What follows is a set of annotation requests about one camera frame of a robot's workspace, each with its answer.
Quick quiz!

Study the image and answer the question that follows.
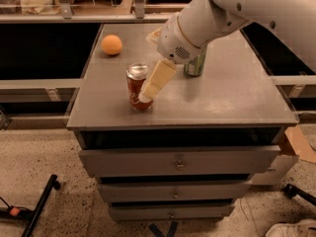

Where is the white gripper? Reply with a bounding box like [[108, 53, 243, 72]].
[[138, 13, 206, 103]]

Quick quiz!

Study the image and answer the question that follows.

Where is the red coke can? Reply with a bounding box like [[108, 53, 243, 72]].
[[125, 63, 152, 111]]

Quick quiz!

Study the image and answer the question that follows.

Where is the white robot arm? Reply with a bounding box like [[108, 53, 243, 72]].
[[139, 0, 316, 103]]

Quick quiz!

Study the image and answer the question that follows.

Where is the green soda can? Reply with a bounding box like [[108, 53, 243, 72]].
[[184, 46, 207, 77]]

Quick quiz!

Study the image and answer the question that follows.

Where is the orange fruit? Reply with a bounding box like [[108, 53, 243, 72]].
[[101, 35, 122, 55]]

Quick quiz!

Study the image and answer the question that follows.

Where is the grey drawer cabinet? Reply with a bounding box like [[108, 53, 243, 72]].
[[67, 24, 297, 208]]

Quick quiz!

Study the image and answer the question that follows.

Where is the top grey drawer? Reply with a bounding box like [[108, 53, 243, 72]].
[[79, 145, 280, 177]]

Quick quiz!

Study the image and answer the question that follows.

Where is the grey drawer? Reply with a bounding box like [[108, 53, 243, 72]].
[[98, 181, 251, 202], [79, 145, 280, 177], [109, 204, 235, 221]]

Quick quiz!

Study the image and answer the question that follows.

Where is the middle grey drawer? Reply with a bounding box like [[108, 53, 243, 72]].
[[98, 181, 251, 202]]

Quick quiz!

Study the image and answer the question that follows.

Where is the brown cardboard piece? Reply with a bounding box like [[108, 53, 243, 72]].
[[285, 125, 316, 164]]

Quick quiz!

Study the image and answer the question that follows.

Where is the bottom grey drawer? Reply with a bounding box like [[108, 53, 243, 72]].
[[109, 204, 235, 221]]

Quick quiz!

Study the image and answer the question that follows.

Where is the black stand leg right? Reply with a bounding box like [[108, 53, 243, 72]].
[[283, 184, 316, 206]]

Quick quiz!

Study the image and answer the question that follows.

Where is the black stand leg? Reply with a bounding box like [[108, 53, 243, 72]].
[[283, 184, 316, 206], [0, 174, 61, 237]]

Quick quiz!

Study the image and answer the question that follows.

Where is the black stand leg left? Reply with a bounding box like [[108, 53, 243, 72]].
[[0, 174, 61, 237]]

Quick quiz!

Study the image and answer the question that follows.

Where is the white shoe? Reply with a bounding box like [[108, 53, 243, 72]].
[[265, 219, 316, 237]]

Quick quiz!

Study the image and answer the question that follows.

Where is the metal railing frame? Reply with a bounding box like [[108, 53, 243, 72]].
[[0, 0, 186, 24]]

